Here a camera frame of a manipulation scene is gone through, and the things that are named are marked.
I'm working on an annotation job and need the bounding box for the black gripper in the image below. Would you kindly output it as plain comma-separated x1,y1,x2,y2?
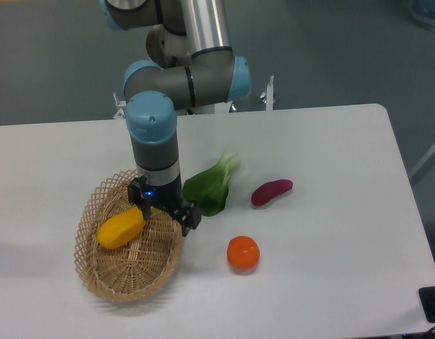
127,174,201,237

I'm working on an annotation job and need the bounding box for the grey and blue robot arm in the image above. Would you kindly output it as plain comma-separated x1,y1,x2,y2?
100,1,251,234

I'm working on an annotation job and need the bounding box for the yellow mango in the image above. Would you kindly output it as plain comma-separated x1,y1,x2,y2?
97,206,146,249

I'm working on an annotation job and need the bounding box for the woven wicker basket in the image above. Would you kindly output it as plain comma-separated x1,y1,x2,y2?
74,170,183,302

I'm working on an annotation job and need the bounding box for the green bok choy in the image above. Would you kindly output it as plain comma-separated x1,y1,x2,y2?
181,152,241,217

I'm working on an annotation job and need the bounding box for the orange tangerine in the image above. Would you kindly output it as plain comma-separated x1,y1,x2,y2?
226,235,261,275

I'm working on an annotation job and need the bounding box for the purple sweet potato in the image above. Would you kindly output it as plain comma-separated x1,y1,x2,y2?
251,179,294,208

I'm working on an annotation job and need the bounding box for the black device at table edge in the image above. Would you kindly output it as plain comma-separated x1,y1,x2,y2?
418,286,435,323

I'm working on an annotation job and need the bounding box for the blue object in corner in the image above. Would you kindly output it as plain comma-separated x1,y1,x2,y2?
409,0,435,30

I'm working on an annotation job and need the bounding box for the white table leg frame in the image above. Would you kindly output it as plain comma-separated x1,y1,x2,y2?
407,141,435,186

